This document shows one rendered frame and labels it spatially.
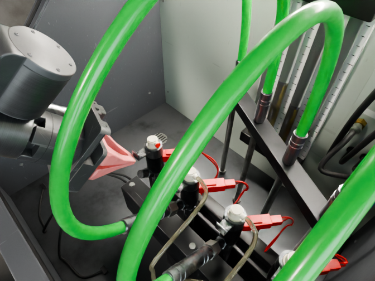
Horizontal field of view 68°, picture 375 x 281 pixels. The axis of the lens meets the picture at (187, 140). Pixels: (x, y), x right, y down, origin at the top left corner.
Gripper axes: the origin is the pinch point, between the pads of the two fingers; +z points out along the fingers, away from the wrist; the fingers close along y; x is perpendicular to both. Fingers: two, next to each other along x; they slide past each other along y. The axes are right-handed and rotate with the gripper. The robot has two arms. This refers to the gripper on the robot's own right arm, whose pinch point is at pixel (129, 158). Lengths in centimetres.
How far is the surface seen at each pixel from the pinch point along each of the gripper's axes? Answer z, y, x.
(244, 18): 5.9, 25.4, 5.7
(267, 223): 10.3, 6.9, -16.8
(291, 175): 13.0, 13.1, -13.6
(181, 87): 29.6, 6.4, 31.2
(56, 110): -8.0, -1.6, 9.6
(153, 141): 2.0, 3.8, 0.3
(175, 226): 11.2, -6.0, -7.1
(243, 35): 8.1, 23.7, 5.7
